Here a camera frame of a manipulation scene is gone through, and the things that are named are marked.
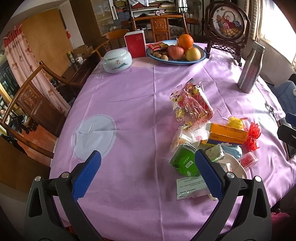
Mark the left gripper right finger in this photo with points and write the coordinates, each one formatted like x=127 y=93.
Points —
x=212 y=174

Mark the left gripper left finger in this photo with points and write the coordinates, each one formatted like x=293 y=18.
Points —
x=84 y=173

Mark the white paper sachet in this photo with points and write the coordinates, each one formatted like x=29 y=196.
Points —
x=192 y=187

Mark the blue face mask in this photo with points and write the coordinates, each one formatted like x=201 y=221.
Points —
x=233 y=150

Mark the red ribbon pompom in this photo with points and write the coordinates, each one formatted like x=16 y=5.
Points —
x=254 y=132

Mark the green tissue packet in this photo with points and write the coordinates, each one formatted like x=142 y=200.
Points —
x=183 y=160

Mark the clear cup red contents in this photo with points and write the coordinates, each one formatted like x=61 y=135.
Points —
x=248 y=160

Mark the orange medicine box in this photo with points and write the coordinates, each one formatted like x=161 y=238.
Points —
x=224 y=134

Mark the yellow ribbon pompom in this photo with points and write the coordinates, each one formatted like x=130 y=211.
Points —
x=235 y=123

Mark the red patterned cellophane wrapper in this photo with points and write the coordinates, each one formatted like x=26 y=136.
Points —
x=191 y=105

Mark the steel thermos bottle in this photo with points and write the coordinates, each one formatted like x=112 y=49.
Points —
x=251 y=68

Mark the wooden armchair left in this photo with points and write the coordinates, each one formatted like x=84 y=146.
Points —
x=39 y=108

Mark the purple tablecloth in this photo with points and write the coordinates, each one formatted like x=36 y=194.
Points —
x=128 y=117

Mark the blue fruit plate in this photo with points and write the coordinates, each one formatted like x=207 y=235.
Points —
x=158 y=51

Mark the white ceramic lidded jar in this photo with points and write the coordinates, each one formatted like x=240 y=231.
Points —
x=117 y=60

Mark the yellow-green apple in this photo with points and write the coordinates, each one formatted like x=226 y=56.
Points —
x=192 y=54

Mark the round embroidered table screen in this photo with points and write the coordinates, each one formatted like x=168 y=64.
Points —
x=226 y=28

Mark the pink floral curtain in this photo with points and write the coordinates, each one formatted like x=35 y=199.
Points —
x=23 y=63

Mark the red apple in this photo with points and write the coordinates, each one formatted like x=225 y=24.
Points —
x=175 y=52

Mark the orange fruit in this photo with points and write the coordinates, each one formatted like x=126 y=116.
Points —
x=185 y=41

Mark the red and white box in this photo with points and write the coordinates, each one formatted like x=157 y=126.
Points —
x=136 y=44

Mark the wooden chair far side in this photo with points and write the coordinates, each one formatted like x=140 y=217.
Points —
x=160 y=25

